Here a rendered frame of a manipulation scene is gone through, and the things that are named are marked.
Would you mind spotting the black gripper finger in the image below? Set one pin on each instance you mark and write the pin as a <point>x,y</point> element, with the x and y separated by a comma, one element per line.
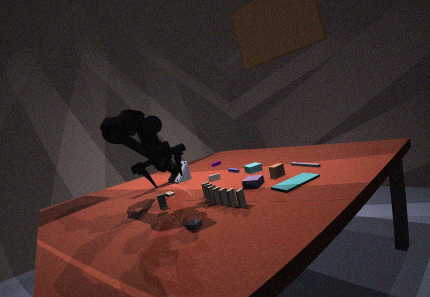
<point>147,175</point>
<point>178,163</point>

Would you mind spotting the tan block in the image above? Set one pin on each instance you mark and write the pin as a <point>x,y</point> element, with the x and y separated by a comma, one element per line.
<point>276,170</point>

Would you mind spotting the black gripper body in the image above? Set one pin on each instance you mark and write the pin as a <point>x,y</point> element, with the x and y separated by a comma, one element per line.
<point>152,142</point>

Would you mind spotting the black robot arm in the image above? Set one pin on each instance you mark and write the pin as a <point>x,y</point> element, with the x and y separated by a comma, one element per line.
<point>118,130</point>

